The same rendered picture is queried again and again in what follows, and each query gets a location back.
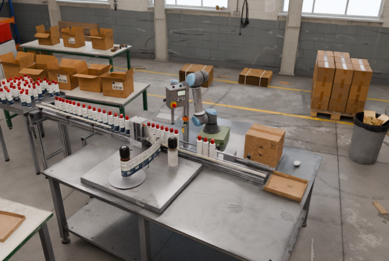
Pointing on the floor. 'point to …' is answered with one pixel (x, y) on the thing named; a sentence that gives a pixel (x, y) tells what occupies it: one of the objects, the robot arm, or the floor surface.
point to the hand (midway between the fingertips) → (170, 111)
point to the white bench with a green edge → (26, 230)
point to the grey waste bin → (365, 145)
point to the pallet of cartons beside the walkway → (339, 84)
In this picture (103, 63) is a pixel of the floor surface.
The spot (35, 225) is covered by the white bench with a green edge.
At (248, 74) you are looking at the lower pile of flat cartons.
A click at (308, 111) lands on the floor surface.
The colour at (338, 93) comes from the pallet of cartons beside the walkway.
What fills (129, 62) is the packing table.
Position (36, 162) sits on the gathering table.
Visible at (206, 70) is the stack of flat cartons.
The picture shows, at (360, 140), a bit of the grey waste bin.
